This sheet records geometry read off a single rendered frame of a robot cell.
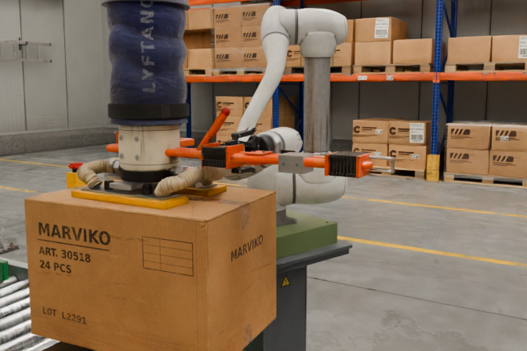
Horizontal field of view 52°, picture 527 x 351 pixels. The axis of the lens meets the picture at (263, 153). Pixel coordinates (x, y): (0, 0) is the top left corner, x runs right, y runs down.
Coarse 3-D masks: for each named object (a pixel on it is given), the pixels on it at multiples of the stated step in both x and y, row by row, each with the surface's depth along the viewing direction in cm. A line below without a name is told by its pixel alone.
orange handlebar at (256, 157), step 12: (108, 144) 162; (180, 144) 174; (192, 144) 179; (168, 156) 150; (180, 156) 148; (192, 156) 145; (240, 156) 138; (252, 156) 137; (264, 156) 135; (276, 156) 134; (312, 156) 134
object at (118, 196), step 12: (108, 180) 152; (72, 192) 153; (84, 192) 151; (96, 192) 150; (108, 192) 148; (120, 192) 148; (132, 192) 148; (144, 192) 145; (132, 204) 142; (144, 204) 140; (156, 204) 138; (168, 204) 138; (180, 204) 143
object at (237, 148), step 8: (208, 144) 144; (216, 144) 148; (224, 144) 149; (240, 144) 144; (208, 152) 141; (216, 152) 139; (224, 152) 139; (232, 152) 140; (208, 160) 141; (216, 160) 140; (224, 160) 139
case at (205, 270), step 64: (64, 192) 161; (256, 192) 160; (64, 256) 148; (128, 256) 138; (192, 256) 130; (256, 256) 152; (64, 320) 151; (128, 320) 141; (192, 320) 132; (256, 320) 154
